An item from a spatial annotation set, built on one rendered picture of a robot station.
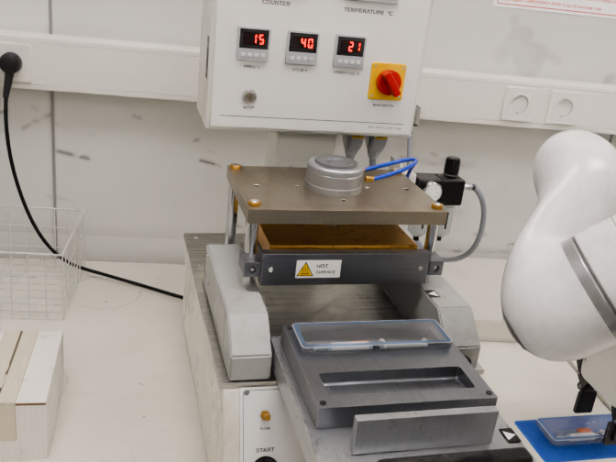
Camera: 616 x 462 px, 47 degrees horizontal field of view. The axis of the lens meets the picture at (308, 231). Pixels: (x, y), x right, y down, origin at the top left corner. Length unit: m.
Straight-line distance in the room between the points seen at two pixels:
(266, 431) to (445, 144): 0.89
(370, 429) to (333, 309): 0.37
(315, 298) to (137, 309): 0.43
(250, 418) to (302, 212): 0.26
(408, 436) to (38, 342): 0.60
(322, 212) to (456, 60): 0.73
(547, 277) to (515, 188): 1.05
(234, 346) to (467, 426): 0.28
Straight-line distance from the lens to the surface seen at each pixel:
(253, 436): 0.88
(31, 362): 1.08
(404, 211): 0.94
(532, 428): 1.22
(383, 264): 0.95
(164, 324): 1.34
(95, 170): 1.54
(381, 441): 0.72
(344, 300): 1.08
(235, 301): 0.89
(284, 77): 1.07
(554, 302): 0.64
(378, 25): 1.10
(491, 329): 1.42
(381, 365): 0.81
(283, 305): 1.04
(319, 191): 0.96
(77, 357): 1.25
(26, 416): 1.01
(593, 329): 0.64
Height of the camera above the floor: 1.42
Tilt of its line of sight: 22 degrees down
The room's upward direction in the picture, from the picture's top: 7 degrees clockwise
